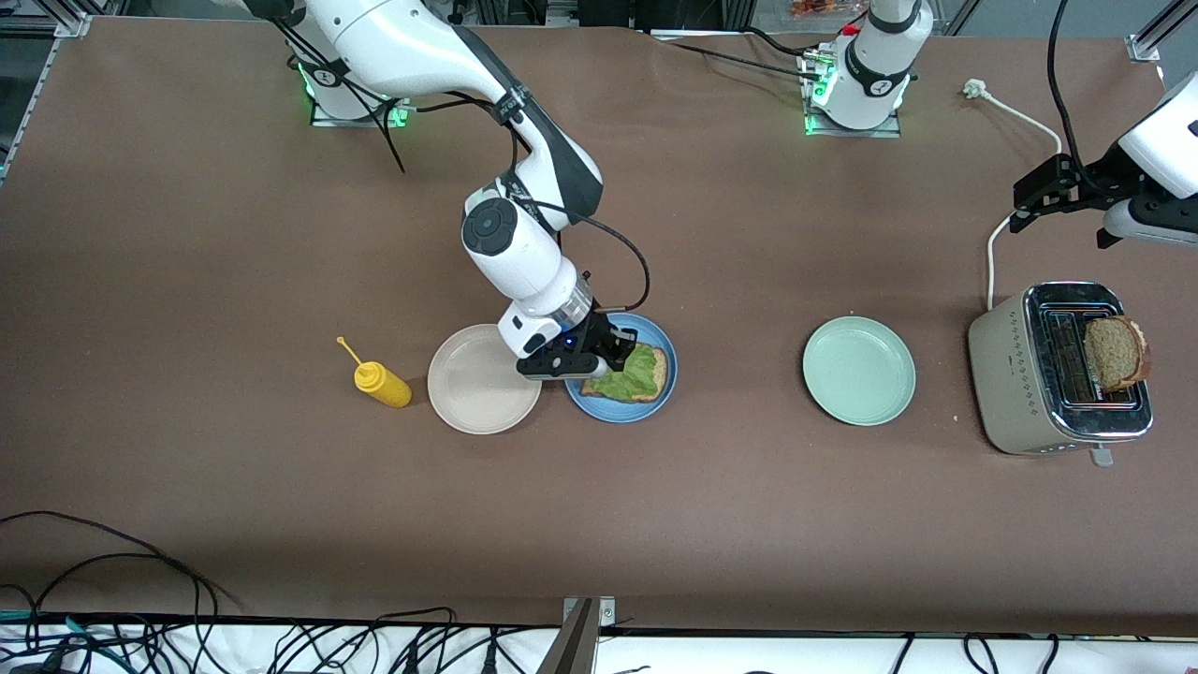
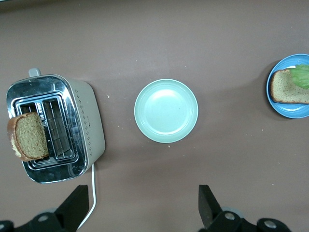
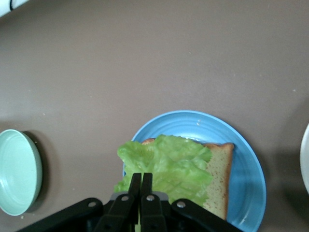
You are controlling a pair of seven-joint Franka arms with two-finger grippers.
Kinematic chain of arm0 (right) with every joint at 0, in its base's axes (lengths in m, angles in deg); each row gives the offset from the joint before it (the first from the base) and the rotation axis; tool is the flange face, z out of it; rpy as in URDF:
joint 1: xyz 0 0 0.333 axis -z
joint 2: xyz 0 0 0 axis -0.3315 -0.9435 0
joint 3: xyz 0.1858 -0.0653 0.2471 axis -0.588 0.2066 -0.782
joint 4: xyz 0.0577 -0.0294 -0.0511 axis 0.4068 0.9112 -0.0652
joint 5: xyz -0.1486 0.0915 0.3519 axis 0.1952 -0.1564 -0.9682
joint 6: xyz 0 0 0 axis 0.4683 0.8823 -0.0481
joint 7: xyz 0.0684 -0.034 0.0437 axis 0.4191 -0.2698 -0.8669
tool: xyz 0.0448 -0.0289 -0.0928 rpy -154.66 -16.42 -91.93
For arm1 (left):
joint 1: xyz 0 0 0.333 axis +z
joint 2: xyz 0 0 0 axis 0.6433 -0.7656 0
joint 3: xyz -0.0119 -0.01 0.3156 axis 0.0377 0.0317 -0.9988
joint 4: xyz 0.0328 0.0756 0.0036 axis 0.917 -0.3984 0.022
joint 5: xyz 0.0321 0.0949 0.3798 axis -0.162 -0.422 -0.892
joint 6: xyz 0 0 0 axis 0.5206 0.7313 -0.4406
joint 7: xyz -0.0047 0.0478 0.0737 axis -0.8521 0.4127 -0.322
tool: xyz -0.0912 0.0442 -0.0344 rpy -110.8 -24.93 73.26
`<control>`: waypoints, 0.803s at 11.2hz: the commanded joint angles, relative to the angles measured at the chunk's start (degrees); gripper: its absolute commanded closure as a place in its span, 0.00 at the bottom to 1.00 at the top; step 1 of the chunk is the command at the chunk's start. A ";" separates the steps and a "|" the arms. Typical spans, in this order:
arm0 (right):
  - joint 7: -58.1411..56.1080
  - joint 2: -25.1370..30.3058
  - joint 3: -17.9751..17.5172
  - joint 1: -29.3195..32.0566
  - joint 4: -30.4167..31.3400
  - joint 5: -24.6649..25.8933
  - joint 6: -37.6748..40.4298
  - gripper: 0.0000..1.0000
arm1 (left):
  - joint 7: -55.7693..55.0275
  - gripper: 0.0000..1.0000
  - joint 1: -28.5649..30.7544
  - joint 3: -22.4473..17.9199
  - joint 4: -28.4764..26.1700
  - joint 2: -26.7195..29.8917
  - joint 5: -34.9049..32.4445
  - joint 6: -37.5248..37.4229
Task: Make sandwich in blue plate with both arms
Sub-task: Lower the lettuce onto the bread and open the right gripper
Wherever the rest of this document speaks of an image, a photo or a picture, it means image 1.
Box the green lettuce leaf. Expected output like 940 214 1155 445
581 343 662 400

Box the brown bread slice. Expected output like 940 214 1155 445
1084 315 1153 393
579 345 670 405

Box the blue round plate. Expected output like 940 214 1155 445
562 312 679 425

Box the beige round plate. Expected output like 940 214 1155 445
427 323 544 436

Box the light green round plate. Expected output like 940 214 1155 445
801 315 917 428

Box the beige and chrome toaster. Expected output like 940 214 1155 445
967 280 1155 468

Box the yellow squeeze sauce bottle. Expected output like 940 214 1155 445
336 335 414 410

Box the orange patterned packet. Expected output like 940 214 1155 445
790 0 868 21

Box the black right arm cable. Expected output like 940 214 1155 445
412 88 652 315
279 17 415 175

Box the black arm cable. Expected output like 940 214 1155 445
412 88 652 315
279 17 415 175
1047 0 1092 181

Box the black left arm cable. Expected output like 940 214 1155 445
1047 0 1092 181

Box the aluminium frame rail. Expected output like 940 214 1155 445
0 9 96 181
1126 0 1198 63

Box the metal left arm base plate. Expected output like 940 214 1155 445
802 47 905 139

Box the aluminium post with bracket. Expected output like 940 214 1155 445
535 595 619 674

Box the black base power cable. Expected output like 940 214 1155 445
668 26 826 84

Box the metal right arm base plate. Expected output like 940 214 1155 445
310 39 418 129

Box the looped black table cable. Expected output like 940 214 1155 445
23 552 207 623

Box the long black table cable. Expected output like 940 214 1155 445
0 510 246 621

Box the teal cable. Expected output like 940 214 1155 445
0 610 132 671

